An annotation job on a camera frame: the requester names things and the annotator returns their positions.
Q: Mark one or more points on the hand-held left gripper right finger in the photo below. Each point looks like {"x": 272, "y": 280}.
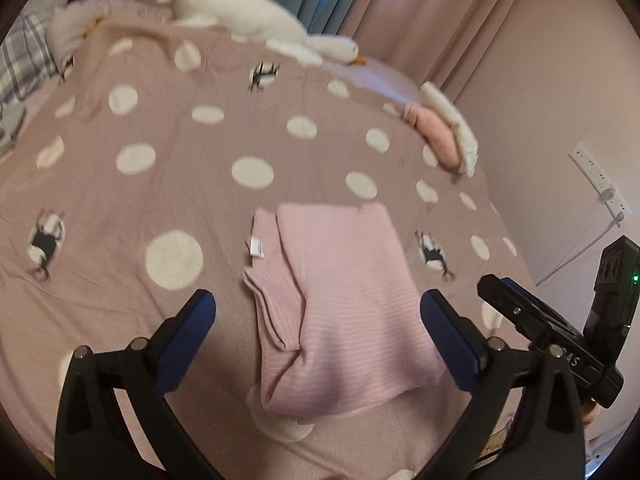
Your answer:
{"x": 450, "y": 340}

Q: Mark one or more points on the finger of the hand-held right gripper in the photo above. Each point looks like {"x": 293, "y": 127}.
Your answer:
{"x": 535, "y": 302}
{"x": 505, "y": 305}

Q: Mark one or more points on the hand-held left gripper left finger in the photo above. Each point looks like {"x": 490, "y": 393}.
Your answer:
{"x": 187, "y": 335}

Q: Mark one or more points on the pink striped small garment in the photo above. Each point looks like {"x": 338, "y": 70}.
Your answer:
{"x": 340, "y": 310}

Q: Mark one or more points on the white power strip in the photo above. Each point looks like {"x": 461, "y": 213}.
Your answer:
{"x": 600, "y": 177}

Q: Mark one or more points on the mauve polka dot blanket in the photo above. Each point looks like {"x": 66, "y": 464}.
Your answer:
{"x": 150, "y": 185}

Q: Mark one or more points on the pink and white plush cushion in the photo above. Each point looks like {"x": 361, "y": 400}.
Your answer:
{"x": 440, "y": 130}

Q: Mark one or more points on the pink curtain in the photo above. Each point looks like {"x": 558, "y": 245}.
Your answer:
{"x": 425, "y": 10}

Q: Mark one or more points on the grey plaid pillow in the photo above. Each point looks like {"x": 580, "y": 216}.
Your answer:
{"x": 25, "y": 60}

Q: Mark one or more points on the white goose plush toy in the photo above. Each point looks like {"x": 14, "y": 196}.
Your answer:
{"x": 260, "y": 20}

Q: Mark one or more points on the grey plush pillow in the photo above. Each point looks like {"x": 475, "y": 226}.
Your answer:
{"x": 70, "y": 30}

